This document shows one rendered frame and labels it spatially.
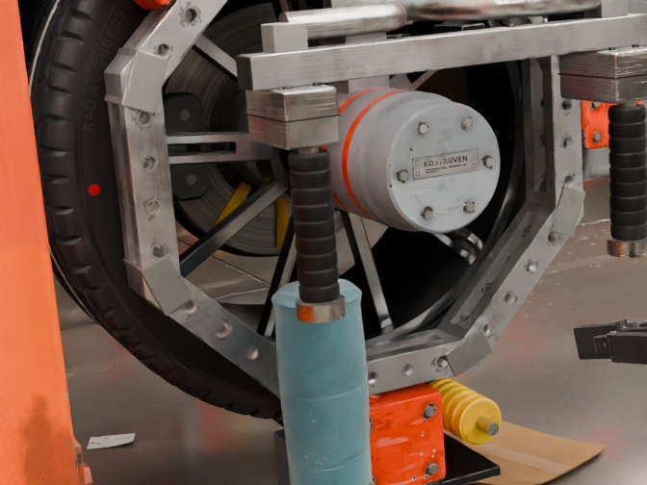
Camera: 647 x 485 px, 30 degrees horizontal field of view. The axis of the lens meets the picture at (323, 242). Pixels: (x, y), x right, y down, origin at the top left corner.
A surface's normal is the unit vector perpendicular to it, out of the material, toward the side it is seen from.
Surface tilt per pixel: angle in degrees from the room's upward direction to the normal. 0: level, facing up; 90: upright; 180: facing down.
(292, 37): 90
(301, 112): 90
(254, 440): 0
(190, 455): 0
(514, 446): 2
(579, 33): 90
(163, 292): 90
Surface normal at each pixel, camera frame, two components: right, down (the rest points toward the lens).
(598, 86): -0.90, 0.16
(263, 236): 0.43, 0.17
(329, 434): 0.11, 0.26
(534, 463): -0.08, -0.97
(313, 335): -0.12, 0.18
